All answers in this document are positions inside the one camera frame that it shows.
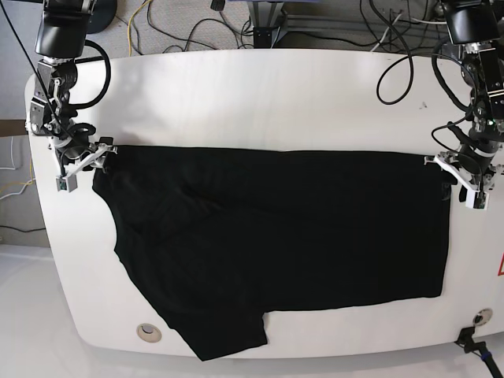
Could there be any black robot arm image-left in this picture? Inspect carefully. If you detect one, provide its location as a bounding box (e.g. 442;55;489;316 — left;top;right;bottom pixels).
28;1;117;191

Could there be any silver table grommet right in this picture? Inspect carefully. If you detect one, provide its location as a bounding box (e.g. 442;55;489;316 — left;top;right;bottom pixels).
472;308;493;327

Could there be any yellow cable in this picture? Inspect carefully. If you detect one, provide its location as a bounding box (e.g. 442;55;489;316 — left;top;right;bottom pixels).
126;0;153;52

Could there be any silver table grommet left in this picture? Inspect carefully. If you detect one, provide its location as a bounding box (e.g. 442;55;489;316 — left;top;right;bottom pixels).
136;324;162;343

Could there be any red warning triangle sticker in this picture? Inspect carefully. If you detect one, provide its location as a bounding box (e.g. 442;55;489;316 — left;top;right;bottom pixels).
498;255;504;276

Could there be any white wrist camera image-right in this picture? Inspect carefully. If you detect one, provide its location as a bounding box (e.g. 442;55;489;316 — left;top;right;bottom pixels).
465;190;489;210

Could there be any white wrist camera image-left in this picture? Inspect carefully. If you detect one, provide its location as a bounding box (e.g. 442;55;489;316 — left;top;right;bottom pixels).
56;175;78;193

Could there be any black T-shirt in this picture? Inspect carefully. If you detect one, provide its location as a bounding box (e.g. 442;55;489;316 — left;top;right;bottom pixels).
92;146;450;361

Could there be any black table leg bracket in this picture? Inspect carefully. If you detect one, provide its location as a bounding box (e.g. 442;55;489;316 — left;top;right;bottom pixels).
253;26;282;49

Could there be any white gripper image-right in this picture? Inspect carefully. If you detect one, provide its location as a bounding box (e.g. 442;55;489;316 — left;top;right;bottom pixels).
424;152;498;202

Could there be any white floor cable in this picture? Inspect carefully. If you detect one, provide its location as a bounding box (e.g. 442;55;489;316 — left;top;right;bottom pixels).
0;135;37;200

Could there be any black clamp with cable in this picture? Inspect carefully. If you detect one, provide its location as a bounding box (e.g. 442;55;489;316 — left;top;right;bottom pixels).
455;326;503;378

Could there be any silver table grommet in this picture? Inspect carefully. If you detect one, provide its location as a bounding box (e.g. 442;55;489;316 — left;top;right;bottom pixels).
136;324;162;343
472;308;493;327

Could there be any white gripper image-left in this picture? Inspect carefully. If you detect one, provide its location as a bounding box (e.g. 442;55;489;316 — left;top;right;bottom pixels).
58;137;117;176

